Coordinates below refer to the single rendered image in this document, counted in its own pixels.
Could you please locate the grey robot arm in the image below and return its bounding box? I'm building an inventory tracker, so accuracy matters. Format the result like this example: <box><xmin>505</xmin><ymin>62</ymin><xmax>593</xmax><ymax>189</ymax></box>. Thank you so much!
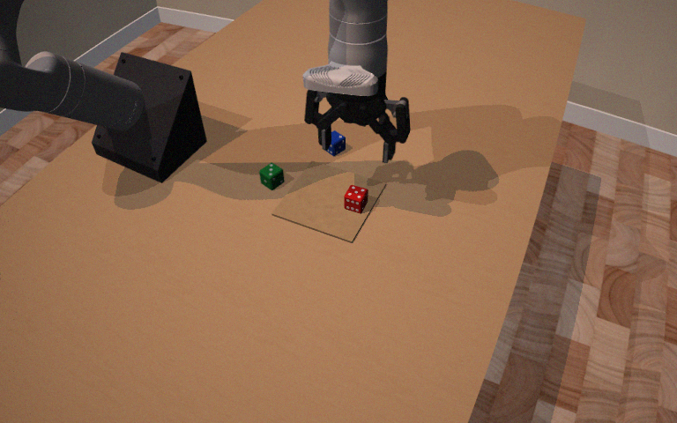
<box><xmin>0</xmin><ymin>0</ymin><xmax>388</xmax><ymax>130</ymax></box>

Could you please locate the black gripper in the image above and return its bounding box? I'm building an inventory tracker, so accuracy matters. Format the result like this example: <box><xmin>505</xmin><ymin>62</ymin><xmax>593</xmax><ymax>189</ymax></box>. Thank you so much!
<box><xmin>304</xmin><ymin>69</ymin><xmax>410</xmax><ymax>163</ymax></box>

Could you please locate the red die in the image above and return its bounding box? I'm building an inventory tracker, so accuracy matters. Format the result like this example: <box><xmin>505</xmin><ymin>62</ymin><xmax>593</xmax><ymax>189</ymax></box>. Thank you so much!
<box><xmin>344</xmin><ymin>185</ymin><xmax>368</xmax><ymax>213</ymax></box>

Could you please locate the blue die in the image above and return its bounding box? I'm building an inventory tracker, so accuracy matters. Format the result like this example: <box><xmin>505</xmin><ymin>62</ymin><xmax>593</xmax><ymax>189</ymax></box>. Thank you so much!
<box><xmin>325</xmin><ymin>130</ymin><xmax>346</xmax><ymax>156</ymax></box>

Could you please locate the green die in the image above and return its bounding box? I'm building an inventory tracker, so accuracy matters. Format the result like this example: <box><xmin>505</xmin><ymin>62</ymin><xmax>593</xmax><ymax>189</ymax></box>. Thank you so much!
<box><xmin>259</xmin><ymin>163</ymin><xmax>285</xmax><ymax>190</ymax></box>

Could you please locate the tan square mat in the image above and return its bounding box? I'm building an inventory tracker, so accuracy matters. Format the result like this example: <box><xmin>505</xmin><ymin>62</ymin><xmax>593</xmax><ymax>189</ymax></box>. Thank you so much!
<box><xmin>272</xmin><ymin>161</ymin><xmax>386</xmax><ymax>243</ymax></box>

